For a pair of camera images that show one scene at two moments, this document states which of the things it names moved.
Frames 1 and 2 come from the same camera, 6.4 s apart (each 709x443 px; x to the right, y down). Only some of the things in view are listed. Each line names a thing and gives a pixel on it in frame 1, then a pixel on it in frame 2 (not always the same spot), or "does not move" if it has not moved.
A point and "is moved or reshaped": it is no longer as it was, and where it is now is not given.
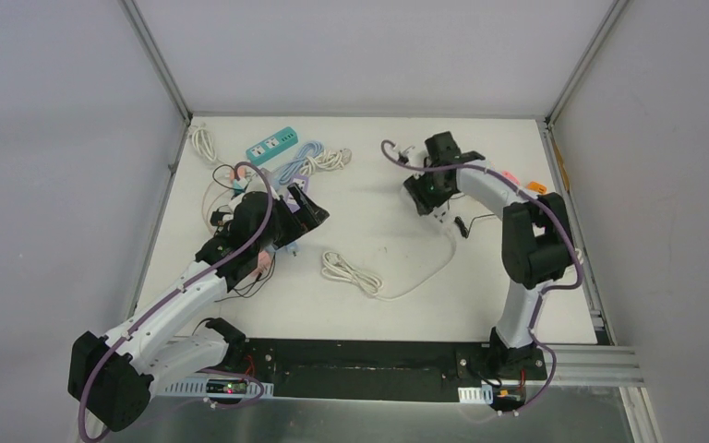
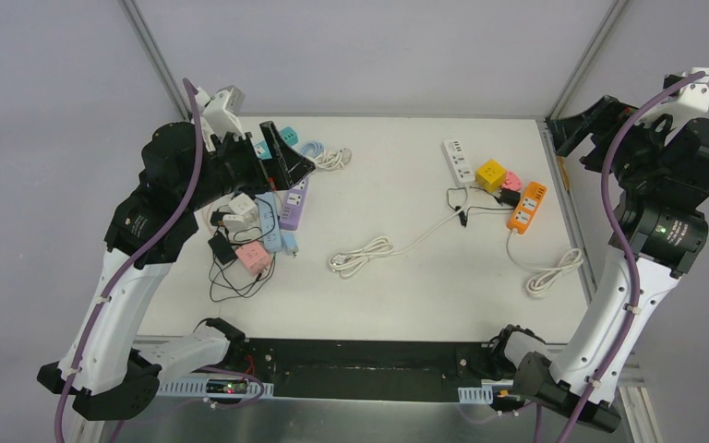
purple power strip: (290, 199) does not move
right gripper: (425, 201) -> (570, 132)
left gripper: (296, 213) -> (251, 159)
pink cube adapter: (264, 261) does not move
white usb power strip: (442, 215) is moved or reshaped
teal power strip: (271, 146) does not move
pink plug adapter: (510, 176) does not move
